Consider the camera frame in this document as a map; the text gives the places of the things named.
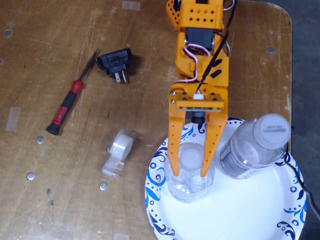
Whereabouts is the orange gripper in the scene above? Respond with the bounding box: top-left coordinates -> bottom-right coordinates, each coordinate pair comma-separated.
167,53 -> 230,178

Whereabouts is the clear water bottle white cap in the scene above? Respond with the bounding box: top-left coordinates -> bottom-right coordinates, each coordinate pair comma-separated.
163,142 -> 216,204

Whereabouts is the white paper plate blue pattern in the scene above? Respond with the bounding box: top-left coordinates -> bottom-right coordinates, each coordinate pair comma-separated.
144,116 -> 308,240

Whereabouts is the vitaminwater bottle dark label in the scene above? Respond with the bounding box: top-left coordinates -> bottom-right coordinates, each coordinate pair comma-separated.
218,113 -> 292,180

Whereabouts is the clear tape dispenser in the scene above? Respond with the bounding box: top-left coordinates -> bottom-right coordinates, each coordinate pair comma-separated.
101,128 -> 137,179

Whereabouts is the black power adapter plug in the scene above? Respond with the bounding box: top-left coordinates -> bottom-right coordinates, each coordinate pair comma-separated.
95,48 -> 133,84

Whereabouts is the red black screwdriver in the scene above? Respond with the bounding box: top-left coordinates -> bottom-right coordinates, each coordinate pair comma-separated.
45,47 -> 101,137

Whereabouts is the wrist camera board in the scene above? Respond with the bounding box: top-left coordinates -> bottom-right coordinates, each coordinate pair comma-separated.
174,92 -> 225,124

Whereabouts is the black camera cable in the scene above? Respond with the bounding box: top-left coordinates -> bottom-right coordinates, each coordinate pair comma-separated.
196,0 -> 238,95

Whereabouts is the thin black cable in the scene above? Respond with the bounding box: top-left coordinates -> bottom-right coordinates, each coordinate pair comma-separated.
284,143 -> 320,223

